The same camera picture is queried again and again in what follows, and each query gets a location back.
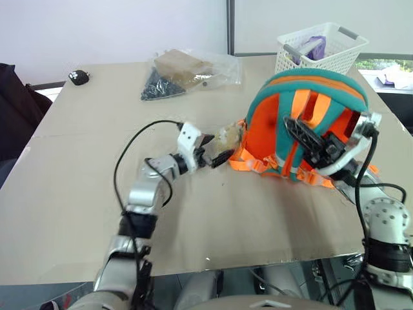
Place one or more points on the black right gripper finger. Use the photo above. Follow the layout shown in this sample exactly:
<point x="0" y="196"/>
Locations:
<point x="303" y="132"/>
<point x="309" y="155"/>

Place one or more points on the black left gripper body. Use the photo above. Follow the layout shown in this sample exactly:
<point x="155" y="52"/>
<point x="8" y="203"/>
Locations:
<point x="203" y="158"/>

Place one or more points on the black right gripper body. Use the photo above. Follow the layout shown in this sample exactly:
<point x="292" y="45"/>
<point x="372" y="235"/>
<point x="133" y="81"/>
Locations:
<point x="332" y="150"/>

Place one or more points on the small clear object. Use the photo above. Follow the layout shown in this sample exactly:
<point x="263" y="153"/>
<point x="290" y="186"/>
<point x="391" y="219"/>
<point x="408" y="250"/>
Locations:
<point x="227" y="135"/>

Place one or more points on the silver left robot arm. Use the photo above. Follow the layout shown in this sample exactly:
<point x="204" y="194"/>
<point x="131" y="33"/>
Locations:
<point x="142" y="193"/>

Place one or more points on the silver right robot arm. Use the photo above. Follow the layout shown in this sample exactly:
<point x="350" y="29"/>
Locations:
<point x="387" y="213"/>

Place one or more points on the orange and teal backpack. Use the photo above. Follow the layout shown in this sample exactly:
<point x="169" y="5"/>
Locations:
<point x="267" y="122"/>

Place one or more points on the bag of black screws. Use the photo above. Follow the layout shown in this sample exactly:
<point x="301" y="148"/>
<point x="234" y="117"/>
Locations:
<point x="159" y="87"/>

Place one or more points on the clear plastic bag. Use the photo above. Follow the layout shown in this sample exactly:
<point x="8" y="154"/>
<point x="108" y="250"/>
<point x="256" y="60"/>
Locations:
<point x="226" y="69"/>

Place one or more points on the purple cloth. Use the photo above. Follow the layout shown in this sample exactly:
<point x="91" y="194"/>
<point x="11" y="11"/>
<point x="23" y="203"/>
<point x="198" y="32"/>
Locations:
<point x="317" y="45"/>

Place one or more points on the white and purple papers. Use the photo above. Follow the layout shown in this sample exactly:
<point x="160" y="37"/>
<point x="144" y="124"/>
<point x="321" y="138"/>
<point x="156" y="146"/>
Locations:
<point x="395" y="77"/>

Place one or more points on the grey rounded shape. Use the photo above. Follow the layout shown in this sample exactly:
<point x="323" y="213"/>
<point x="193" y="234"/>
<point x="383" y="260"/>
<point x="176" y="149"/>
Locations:
<point x="282" y="279"/>
<point x="197" y="289"/>

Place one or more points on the small black device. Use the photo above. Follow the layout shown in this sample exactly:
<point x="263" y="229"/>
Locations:
<point x="79" y="77"/>

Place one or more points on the grey robot torso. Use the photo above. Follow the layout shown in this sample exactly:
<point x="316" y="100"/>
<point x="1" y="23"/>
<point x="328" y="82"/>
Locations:
<point x="226" y="303"/>

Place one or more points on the black fabric chair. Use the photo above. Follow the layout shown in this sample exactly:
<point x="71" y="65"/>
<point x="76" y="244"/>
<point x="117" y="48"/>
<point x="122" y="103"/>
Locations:
<point x="17" y="109"/>

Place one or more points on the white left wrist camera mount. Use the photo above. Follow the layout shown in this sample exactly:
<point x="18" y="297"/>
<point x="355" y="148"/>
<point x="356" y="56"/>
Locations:
<point x="188" y="135"/>

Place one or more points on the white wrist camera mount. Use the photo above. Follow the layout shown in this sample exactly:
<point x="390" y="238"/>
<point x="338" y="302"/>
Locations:
<point x="188" y="135"/>
<point x="364" y="123"/>

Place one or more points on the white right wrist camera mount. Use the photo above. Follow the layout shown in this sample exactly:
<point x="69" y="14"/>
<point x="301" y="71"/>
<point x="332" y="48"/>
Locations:
<point x="364" y="123"/>

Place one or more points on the dark vertical wall post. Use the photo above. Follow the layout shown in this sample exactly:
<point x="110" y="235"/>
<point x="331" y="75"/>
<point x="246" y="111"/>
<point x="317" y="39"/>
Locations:
<point x="230" y="26"/>

